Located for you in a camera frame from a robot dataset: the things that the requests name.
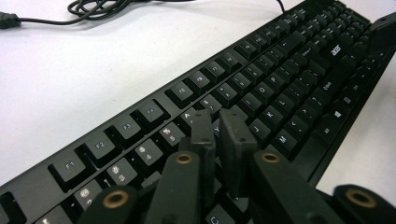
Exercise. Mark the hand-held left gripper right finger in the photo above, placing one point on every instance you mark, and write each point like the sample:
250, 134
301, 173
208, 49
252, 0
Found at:
236, 146

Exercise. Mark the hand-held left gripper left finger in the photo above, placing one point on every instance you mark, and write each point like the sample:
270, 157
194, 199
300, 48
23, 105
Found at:
204, 133

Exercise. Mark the black computer keyboard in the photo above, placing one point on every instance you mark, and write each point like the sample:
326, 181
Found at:
264, 90

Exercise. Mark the white table board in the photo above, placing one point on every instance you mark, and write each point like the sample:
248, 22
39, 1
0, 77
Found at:
77, 62

